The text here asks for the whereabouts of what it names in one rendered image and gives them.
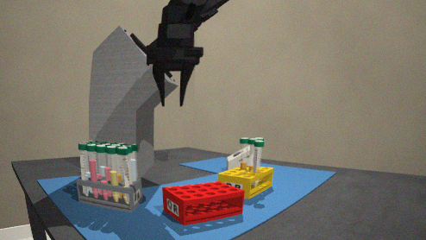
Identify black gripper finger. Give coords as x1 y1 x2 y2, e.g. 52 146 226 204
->
153 60 165 106
179 60 196 106

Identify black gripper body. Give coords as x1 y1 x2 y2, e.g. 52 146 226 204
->
147 47 204 72

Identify blue bench mat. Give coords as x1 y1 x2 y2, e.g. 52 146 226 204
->
37 157 336 240

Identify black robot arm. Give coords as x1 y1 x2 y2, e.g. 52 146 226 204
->
130 0 229 54

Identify yellow rack with round wells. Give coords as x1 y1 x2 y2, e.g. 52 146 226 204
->
217 165 273 199

